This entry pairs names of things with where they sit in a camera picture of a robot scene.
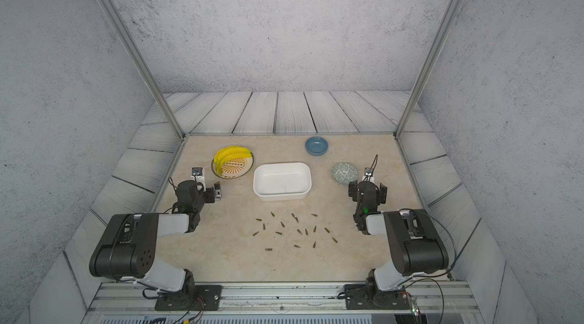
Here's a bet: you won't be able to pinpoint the blue bowl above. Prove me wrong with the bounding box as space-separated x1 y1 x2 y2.
305 136 329 157

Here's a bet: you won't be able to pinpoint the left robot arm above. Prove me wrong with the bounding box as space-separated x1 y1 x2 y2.
89 179 221 308

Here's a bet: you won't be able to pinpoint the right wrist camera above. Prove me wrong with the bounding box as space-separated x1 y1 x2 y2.
363 167 374 183

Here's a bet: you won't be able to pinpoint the green patterned bowl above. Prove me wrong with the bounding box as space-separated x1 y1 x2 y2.
332 162 359 186

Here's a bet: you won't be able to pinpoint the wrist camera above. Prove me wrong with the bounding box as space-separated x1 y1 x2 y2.
192 167 205 183
363 167 374 183

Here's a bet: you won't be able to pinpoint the yellow bananas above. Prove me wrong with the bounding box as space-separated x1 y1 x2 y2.
212 145 253 179

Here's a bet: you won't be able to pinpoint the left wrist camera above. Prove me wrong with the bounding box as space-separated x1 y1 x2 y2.
192 167 205 183

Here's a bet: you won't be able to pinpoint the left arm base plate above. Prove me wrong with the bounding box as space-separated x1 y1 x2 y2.
155 284 223 312

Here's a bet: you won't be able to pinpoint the aluminium rail frame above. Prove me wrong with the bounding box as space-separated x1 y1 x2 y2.
82 280 484 323

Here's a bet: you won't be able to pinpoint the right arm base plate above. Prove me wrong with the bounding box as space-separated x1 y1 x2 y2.
337 284 411 310

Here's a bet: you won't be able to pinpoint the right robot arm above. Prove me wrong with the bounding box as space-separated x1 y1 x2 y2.
348 179 450 307

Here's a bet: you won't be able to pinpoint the white storage box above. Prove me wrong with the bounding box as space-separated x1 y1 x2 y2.
252 162 313 202

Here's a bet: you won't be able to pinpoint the patterned plate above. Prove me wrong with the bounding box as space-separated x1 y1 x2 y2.
211 152 254 179

